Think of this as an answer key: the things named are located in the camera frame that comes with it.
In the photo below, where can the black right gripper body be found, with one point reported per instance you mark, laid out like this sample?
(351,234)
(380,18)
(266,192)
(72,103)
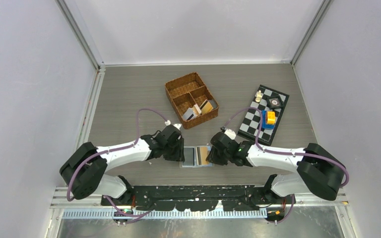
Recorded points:
(220,158)

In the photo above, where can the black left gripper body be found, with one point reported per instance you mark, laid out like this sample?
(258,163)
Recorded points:
(173,151)

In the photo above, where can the black credit card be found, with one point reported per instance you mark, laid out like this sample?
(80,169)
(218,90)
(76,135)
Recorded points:
(189,160)

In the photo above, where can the taupe leather card holder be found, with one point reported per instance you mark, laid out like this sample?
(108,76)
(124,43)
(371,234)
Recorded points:
(196,166)

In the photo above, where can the gold credit card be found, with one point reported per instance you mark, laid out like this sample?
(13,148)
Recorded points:
(202,153)

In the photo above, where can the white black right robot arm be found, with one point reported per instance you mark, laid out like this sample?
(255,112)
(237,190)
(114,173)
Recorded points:
(311,169)

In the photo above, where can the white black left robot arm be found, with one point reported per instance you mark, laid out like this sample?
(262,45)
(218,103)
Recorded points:
(85,172)

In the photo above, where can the striped grey card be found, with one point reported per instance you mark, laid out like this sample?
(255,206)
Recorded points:
(189,114)

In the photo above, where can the grey card stack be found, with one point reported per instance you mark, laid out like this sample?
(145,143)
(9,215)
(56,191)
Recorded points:
(213,104)

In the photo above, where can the woven brown compartment basket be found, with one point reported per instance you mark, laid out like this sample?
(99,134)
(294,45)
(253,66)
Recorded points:
(186,91)

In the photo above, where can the orange blue toy block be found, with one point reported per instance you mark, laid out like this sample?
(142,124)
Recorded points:
(268,119)

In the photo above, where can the cream chess piece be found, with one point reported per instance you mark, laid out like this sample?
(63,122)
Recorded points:
(258,96)

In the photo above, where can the black white checkerboard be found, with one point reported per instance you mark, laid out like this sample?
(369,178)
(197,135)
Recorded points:
(251,124)

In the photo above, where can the black square framed object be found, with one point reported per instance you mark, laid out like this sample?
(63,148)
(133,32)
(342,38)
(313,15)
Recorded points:
(274,102)

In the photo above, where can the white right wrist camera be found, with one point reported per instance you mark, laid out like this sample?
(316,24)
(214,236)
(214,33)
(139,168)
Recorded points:
(228,132)

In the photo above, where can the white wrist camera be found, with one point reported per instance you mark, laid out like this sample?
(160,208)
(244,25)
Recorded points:
(228,132)
(178,126)

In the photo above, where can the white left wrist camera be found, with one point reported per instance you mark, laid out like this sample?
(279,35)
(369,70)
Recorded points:
(178,126)

